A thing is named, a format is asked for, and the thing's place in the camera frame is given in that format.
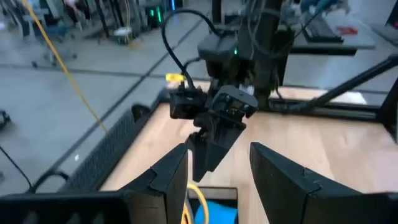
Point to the black keyboard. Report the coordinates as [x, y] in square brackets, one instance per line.
[323, 31]

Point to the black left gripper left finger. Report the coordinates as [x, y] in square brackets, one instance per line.
[164, 196]

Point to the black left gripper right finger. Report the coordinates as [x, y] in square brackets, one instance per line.
[280, 193]

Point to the grey desk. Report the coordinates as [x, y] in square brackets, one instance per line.
[357, 40]

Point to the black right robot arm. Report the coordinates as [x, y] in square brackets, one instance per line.
[267, 46]

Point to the small red item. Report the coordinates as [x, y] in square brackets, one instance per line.
[346, 30]

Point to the white box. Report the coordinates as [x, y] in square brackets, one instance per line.
[122, 31]

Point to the blue sticky note pad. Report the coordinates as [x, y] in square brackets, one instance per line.
[217, 214]

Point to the black aluminium table frame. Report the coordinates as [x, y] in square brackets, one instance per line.
[342, 112]

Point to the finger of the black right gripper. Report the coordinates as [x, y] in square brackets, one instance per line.
[186, 105]
[230, 137]

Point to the white-framed blue office chair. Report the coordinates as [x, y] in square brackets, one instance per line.
[56, 32]

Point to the black computer with green lights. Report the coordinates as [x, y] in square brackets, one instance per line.
[155, 14]

